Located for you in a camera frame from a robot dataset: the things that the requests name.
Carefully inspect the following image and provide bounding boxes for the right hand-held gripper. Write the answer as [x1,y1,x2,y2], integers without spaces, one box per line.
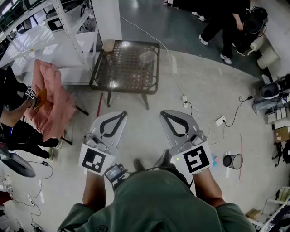
[159,110,213,176]

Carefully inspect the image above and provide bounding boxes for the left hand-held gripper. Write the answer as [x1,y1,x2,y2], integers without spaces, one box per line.
[78,110,128,176]

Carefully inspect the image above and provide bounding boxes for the clear plastic cup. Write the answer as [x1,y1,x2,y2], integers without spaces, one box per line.
[139,50,157,64]

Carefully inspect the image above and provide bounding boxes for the person's left forearm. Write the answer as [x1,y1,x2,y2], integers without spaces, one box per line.
[82,169,107,208]

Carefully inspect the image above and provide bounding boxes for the person's right forearm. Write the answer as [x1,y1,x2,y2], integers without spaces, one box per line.
[192,169,227,207]

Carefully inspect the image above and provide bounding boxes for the beige plastic tub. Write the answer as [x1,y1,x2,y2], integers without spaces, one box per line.
[101,39,116,54]

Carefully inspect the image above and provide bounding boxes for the person's black right shoe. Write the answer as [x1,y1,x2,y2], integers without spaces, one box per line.
[162,149,173,169]

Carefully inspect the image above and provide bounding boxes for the person's black shoe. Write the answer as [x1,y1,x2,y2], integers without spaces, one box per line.
[162,149,173,169]
[133,158,145,173]

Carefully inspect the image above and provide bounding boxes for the black chair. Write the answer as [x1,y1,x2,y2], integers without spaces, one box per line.
[60,105,89,146]

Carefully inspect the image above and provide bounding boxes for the small black display device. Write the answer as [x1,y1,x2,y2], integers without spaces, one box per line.
[104,163,127,182]

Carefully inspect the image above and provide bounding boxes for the person's black left shoe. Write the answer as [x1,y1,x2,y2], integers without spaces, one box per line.
[133,158,145,173]

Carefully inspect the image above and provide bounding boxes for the pink padded jacket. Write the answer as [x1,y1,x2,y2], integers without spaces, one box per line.
[24,59,78,143]

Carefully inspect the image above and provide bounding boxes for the black rattan glass table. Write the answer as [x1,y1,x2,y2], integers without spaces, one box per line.
[89,40,160,111]

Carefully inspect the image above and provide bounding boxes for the black mesh waste bin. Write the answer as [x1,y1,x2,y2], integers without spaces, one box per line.
[222,153,244,170]

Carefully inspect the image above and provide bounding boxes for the person's green shirt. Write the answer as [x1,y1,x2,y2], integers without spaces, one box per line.
[56,169,256,232]

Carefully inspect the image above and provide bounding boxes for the black round base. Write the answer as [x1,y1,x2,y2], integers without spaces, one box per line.
[0,152,36,178]

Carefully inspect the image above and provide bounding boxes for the grey boxes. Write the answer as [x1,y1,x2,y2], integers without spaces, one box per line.
[264,108,289,125]

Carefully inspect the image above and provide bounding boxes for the grey round appliance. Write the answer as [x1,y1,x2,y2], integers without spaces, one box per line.
[259,82,281,100]

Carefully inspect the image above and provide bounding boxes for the cardboard box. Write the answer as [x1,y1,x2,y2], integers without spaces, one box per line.
[273,126,290,143]
[245,208,261,221]

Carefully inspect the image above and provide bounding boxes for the small white stool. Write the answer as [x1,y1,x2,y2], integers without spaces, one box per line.
[246,40,260,56]

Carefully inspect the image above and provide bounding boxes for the cream round ottoman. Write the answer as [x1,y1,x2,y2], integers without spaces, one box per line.
[257,45,280,70]

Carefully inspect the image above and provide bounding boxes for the white metal shelf rack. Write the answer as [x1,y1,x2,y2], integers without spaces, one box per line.
[0,0,100,86]

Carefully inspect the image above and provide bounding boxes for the long white cable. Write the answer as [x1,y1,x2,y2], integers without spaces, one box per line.
[119,15,186,98]

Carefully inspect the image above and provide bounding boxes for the black power cable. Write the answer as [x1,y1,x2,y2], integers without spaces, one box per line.
[223,96,254,127]

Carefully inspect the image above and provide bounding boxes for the white frame rack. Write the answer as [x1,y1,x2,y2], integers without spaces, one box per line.
[249,185,290,232]

